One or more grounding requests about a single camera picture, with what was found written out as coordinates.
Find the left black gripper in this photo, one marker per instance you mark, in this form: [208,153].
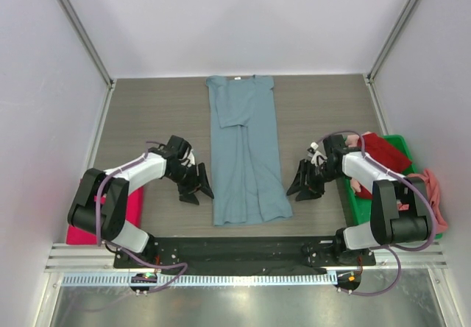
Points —
[197,181]

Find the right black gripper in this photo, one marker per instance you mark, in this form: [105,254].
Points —
[312,177]

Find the blue-grey t shirt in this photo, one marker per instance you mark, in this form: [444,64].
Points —
[245,158]

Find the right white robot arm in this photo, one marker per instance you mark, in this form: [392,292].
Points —
[399,213]

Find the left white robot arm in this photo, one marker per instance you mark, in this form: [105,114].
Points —
[99,206]

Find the green plastic tray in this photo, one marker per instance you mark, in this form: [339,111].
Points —
[360,205]

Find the salmon pink t shirt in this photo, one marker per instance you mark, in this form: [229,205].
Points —
[434,194]

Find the dark red t shirt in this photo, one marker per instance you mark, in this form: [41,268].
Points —
[381,151]

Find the folded magenta t shirt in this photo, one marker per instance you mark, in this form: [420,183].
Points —
[135,203]

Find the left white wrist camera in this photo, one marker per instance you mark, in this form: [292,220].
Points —
[188,159]

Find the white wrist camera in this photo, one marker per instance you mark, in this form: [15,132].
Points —
[188,159]
[315,156]

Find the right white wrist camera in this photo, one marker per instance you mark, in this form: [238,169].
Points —
[315,156]

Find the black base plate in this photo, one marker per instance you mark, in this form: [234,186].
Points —
[252,256]

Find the white slotted cable duct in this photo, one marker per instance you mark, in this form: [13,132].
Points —
[147,279]

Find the right aluminium frame post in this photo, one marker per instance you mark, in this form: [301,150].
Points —
[399,25]

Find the aluminium frame post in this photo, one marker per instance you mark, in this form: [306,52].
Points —
[399,25]
[85,40]

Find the left aluminium frame post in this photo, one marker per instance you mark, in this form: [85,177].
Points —
[85,40]

